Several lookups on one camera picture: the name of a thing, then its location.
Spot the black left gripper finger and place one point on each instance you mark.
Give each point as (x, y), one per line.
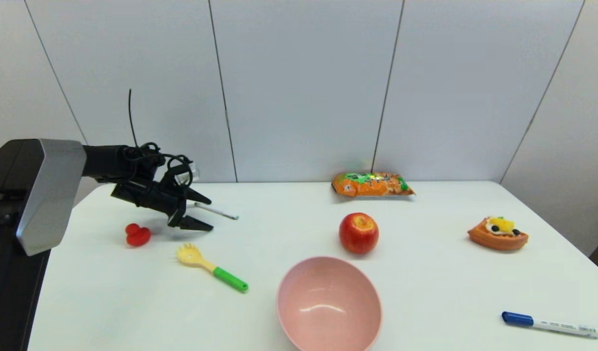
(194, 224)
(197, 197)

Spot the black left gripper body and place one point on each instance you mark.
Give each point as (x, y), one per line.
(152, 196)

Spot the white stylus pen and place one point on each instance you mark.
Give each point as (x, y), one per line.
(223, 213)

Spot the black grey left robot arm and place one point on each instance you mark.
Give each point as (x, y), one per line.
(40, 195)

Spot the yellow green pasta spoon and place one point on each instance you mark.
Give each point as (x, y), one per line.
(191, 255)

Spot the red rubber duck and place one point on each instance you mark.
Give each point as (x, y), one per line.
(139, 237)

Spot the pink bowl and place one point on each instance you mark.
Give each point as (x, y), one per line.
(328, 307)

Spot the red apple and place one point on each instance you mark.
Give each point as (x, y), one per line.
(358, 235)

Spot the orange green snack bag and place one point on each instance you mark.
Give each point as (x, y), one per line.
(372, 185)

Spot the orange waffle toy with fruit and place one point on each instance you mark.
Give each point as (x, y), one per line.
(496, 238)

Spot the blue white marker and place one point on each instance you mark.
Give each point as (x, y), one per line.
(547, 324)

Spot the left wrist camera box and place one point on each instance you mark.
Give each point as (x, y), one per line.
(189, 173)

